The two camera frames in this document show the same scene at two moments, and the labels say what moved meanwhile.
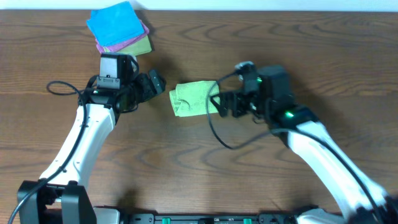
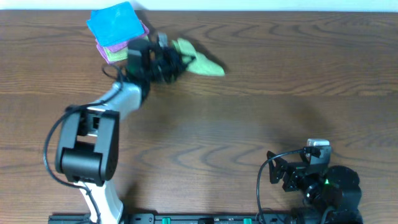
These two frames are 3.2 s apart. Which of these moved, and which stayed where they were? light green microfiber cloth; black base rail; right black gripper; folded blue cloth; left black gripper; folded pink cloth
Moved: right black gripper; light green microfiber cloth; left black gripper
Stayed: folded pink cloth; black base rail; folded blue cloth
